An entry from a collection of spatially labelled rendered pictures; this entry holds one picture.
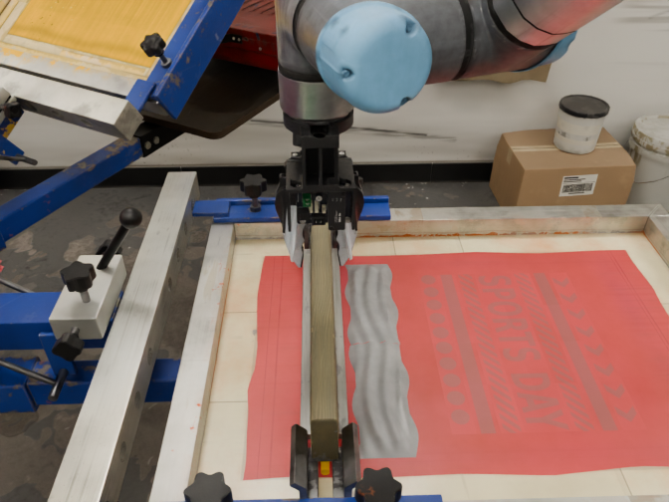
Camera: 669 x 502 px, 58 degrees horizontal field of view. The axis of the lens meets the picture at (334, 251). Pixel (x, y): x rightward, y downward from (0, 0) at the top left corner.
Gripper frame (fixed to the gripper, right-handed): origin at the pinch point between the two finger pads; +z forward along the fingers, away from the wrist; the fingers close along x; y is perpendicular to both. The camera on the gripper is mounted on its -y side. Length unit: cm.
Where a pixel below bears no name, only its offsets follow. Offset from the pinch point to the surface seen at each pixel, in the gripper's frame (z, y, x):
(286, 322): 16.7, -5.2, -5.1
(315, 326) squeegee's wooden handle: 6.1, 6.4, -1.0
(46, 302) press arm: 8.1, -1.9, -36.0
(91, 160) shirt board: 20, -61, -48
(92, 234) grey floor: 113, -162, -96
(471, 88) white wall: 64, -198, 74
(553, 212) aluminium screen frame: 13, -26, 41
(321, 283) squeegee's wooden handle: 6.2, -1.5, 0.1
